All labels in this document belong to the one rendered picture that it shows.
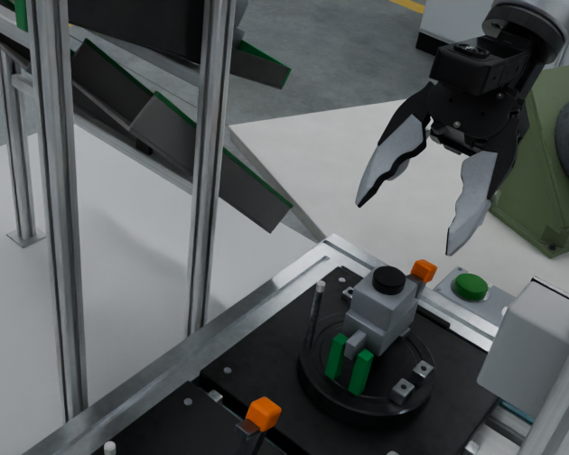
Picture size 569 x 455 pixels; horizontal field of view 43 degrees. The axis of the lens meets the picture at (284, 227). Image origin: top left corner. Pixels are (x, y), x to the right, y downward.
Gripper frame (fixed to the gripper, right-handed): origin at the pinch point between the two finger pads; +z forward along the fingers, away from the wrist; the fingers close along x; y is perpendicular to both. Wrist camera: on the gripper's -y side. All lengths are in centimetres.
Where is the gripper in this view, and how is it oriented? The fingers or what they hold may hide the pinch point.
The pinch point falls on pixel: (405, 218)
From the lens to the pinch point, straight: 62.7
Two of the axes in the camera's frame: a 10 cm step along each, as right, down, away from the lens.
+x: -7.7, -4.6, 4.4
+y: 3.7, 2.3, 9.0
